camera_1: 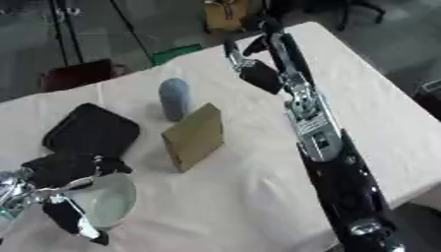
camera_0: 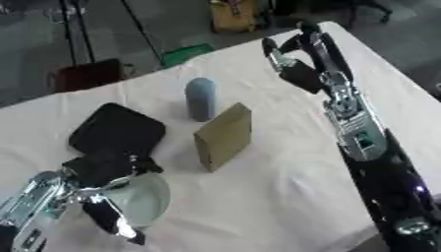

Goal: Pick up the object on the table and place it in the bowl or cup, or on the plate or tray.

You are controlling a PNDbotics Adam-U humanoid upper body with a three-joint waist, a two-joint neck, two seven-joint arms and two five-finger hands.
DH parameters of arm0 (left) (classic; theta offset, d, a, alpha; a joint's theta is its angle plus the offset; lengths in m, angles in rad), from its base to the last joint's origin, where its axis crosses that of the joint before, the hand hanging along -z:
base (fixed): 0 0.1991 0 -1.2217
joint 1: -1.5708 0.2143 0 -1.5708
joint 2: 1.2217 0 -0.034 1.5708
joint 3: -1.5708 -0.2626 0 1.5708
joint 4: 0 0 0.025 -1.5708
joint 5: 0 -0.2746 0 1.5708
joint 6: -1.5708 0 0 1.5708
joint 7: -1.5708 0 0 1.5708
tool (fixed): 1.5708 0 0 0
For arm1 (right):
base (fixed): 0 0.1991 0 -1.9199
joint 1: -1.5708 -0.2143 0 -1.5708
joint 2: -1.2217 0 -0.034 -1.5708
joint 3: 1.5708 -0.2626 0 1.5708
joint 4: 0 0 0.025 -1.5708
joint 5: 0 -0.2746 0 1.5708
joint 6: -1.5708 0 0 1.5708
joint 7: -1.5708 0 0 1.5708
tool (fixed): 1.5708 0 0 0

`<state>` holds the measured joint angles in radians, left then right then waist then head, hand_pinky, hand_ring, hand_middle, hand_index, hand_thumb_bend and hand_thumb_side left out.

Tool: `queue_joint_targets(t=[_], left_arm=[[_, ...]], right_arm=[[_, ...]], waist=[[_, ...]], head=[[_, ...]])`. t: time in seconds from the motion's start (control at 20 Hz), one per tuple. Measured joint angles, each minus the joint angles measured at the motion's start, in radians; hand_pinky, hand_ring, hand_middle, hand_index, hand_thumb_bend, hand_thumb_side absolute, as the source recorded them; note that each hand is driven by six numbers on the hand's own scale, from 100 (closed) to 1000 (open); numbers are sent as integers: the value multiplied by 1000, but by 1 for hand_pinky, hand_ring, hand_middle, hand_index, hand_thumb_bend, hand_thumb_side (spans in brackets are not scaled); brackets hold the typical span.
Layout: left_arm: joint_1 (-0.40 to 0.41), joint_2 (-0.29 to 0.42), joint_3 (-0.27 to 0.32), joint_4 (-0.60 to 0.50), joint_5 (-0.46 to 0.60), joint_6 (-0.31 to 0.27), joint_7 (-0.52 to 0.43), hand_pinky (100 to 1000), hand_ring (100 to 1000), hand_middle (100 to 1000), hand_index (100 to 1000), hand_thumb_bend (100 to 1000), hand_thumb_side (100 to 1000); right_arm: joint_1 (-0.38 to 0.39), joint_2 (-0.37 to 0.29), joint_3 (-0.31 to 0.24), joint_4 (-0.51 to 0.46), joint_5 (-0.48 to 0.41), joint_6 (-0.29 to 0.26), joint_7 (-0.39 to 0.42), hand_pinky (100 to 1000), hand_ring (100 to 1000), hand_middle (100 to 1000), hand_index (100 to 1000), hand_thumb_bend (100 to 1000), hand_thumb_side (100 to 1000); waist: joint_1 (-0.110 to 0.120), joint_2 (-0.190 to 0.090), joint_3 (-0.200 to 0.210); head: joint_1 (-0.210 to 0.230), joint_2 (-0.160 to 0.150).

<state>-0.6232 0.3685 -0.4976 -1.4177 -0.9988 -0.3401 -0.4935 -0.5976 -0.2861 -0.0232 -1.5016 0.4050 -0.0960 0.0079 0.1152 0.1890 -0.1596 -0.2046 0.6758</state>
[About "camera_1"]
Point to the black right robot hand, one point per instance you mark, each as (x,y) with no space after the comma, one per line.
(261,76)

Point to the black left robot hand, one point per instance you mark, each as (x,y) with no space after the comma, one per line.
(60,169)

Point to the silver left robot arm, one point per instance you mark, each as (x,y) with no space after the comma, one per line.
(14,193)

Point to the silver and black right robot arm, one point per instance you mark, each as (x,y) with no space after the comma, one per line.
(339,170)

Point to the tan cardboard box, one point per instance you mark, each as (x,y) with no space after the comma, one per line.
(194,136)

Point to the black flat tray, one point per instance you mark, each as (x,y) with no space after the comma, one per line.
(92,129)

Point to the white bowl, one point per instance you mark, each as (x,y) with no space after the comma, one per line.
(112,200)

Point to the yellow bag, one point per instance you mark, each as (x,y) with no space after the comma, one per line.
(227,14)

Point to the green flat object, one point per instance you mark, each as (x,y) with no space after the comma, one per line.
(175,53)

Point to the blue-grey cylinder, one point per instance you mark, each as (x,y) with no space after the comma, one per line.
(174,98)

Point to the dark red stool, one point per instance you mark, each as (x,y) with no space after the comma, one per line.
(77,75)

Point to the black office chair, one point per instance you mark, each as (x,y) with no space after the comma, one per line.
(360,10)

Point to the black tripod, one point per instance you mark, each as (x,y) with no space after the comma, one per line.
(62,29)

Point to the dark crate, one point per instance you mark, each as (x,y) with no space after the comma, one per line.
(429,98)

